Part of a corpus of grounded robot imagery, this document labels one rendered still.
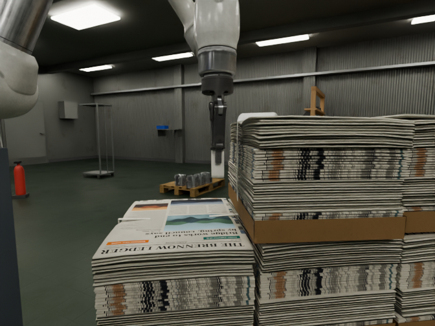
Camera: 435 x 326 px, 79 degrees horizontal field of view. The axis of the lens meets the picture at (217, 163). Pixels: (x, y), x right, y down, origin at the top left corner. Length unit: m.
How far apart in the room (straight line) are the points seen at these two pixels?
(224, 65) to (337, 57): 7.66
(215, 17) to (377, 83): 7.57
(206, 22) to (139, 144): 10.18
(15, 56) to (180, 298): 0.73
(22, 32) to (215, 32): 0.53
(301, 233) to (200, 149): 8.71
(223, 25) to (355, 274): 0.58
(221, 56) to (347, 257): 0.48
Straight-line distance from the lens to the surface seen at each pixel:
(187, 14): 0.82
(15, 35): 0.94
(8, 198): 0.79
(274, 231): 0.50
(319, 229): 0.53
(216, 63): 0.62
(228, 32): 0.64
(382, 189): 0.58
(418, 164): 0.66
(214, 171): 0.64
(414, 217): 0.66
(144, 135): 10.58
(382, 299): 0.68
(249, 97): 8.50
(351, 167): 0.54
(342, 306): 0.64
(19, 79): 0.92
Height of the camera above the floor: 1.03
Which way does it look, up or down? 6 degrees down
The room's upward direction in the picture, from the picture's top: straight up
